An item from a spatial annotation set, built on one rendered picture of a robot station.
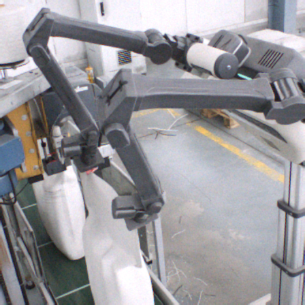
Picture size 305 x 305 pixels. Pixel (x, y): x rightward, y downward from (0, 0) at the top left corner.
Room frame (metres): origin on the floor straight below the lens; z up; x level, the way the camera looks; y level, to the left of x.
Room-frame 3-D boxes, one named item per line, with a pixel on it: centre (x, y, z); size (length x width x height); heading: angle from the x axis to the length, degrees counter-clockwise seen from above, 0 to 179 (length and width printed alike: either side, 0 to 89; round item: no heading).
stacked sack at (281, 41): (4.83, -1.38, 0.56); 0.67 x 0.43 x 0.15; 26
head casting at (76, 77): (1.85, 0.34, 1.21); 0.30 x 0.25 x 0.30; 26
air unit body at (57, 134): (1.64, 0.34, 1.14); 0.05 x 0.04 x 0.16; 116
